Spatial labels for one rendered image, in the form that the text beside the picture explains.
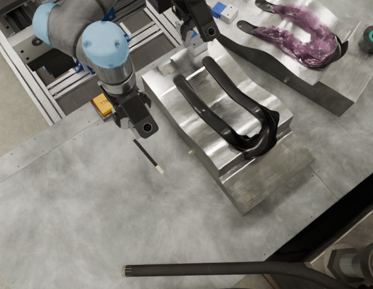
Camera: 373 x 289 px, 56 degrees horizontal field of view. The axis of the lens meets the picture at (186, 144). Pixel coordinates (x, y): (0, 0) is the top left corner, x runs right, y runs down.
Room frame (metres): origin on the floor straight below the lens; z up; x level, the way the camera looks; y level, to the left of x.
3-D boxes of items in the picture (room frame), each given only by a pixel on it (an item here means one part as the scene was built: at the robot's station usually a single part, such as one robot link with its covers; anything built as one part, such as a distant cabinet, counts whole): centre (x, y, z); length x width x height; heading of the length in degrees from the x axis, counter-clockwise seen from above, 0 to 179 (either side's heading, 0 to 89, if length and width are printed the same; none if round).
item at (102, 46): (0.37, 0.15, 1.25); 0.09 x 0.08 x 0.11; 59
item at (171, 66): (0.56, 0.05, 0.87); 0.05 x 0.05 x 0.04; 36
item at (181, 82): (0.42, -0.12, 0.92); 0.35 x 0.16 x 0.09; 36
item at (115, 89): (0.37, 0.15, 1.17); 0.08 x 0.08 x 0.05
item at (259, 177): (0.40, -0.12, 0.87); 0.50 x 0.26 x 0.14; 36
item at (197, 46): (0.66, -0.01, 0.90); 0.13 x 0.05 x 0.05; 36
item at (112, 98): (0.38, 0.15, 1.09); 0.09 x 0.08 x 0.12; 36
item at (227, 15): (0.80, -0.11, 0.86); 0.13 x 0.05 x 0.05; 53
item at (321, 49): (0.68, -0.35, 0.90); 0.26 x 0.18 x 0.08; 53
